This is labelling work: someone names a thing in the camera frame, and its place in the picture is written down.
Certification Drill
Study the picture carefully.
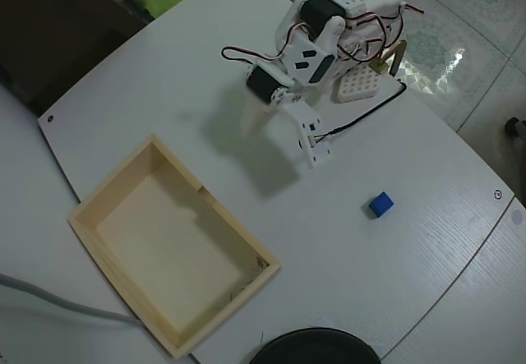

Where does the dark grey stand leg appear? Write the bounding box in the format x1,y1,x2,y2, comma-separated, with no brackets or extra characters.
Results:
504,116,526,164

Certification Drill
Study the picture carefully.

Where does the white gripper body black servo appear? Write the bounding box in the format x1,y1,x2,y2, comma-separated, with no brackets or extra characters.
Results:
245,62,305,113

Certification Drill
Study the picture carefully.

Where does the small blue cube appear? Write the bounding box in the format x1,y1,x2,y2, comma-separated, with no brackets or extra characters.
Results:
362,191,395,220

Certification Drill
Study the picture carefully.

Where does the light wooden box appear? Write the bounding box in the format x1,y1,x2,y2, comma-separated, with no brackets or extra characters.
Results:
67,133,284,360

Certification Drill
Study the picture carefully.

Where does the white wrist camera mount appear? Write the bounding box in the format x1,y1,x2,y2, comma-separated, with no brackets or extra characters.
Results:
285,100,334,170

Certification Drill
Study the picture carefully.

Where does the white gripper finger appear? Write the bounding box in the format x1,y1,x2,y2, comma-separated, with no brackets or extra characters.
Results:
241,92,273,139

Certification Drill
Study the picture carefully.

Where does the black round bowl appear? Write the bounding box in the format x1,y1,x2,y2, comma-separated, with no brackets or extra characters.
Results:
248,327,383,364

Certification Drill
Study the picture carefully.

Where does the dark brown furniture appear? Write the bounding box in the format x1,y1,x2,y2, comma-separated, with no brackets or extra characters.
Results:
0,0,155,117

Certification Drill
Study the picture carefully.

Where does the grey hose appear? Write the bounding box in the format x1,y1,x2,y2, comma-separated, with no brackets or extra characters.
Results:
0,272,143,328

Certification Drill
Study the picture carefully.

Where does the thin gripper servo wire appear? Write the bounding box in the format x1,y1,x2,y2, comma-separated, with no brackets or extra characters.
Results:
221,45,295,67

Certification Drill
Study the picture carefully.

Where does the red black arm wire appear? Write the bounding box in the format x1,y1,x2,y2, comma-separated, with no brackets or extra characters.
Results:
343,4,425,63

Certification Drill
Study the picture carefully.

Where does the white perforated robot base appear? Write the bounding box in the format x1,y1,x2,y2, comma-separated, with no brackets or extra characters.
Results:
331,64,381,105

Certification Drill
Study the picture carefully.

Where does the black camera cable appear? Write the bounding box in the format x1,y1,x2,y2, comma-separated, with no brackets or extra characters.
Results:
314,78,408,145

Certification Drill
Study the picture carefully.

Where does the brass table clamp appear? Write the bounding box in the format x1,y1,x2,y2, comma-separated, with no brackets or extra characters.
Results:
369,39,408,78

